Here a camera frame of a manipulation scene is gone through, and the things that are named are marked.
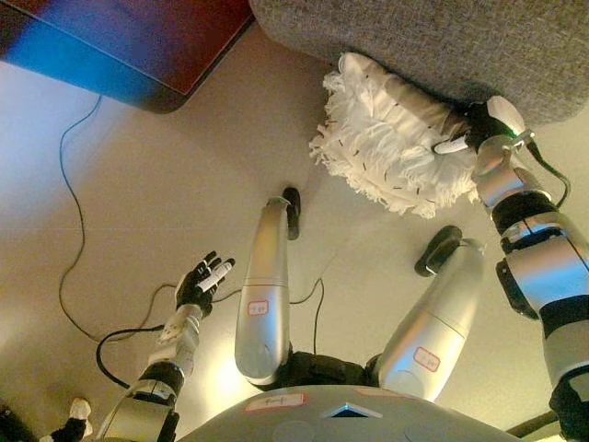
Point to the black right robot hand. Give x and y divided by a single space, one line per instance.
488 122

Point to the silver right robot leg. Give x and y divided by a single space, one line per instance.
428 331

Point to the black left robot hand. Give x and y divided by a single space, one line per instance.
198 287

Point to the silver robot leg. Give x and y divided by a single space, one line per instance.
264 299
428 331

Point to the white fringed pillow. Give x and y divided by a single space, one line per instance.
391 147

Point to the brown wooden cabinet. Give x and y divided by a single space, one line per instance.
138 41

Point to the black right robot foot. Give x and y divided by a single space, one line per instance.
439 248

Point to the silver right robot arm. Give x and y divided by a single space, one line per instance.
547 271

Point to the grey robot torso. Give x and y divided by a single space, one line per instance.
331 414

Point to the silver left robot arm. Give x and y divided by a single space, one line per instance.
170 368

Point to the small white black object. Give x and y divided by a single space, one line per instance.
76 421

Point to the black robot foot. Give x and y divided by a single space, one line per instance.
439 248
293 212

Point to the silver left robot leg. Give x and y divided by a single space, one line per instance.
264 299

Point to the grey fabric armchair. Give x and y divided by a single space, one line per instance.
437 41

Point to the black left robot foot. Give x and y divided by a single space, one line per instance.
293 212

